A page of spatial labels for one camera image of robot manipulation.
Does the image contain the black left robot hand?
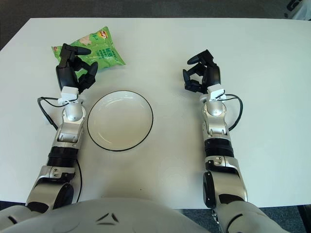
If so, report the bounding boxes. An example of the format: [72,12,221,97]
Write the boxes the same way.
[55,43,99,94]

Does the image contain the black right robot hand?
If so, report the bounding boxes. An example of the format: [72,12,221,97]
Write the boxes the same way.
[182,49,222,94]

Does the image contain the green chip snack bag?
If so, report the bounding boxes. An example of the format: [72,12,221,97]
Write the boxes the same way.
[51,26,126,71]

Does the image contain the white plate with black rim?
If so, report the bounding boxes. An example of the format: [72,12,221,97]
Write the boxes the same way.
[86,90,155,151]

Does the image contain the white and black background device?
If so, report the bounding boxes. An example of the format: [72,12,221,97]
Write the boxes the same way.
[284,0,311,21]

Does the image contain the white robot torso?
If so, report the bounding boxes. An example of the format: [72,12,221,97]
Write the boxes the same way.
[24,198,219,233]

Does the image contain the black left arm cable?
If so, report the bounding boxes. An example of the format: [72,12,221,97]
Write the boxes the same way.
[37,96,83,203]

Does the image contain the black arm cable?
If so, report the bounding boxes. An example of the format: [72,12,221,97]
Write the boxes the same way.
[37,96,83,203]
[218,94,243,132]

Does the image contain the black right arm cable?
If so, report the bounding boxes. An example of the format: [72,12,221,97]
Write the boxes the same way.
[218,94,243,132]

